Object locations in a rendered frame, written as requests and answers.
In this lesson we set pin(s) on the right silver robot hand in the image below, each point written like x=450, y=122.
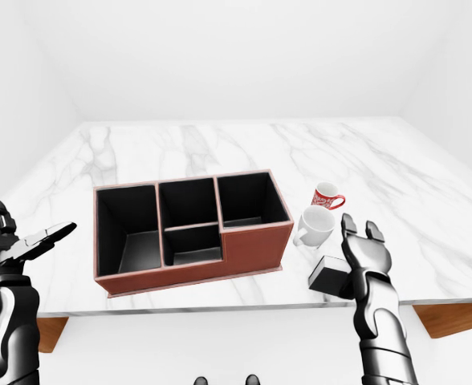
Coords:
x=366, y=250

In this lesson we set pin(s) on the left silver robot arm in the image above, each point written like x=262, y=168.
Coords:
x=5, y=329

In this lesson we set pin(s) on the white mug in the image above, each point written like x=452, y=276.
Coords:
x=316, y=228

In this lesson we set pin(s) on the small dark round shape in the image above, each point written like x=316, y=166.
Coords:
x=252, y=379
x=200, y=380

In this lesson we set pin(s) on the red-brown desk caddy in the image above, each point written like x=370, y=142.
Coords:
x=236, y=256

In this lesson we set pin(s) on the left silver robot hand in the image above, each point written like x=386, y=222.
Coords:
x=15, y=244

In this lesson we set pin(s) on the brown wooden table leg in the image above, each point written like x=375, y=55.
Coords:
x=51, y=333
x=452, y=317

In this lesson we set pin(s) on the red patterned mug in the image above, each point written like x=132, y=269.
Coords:
x=325, y=197

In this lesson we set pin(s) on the black book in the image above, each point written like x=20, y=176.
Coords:
x=326, y=278

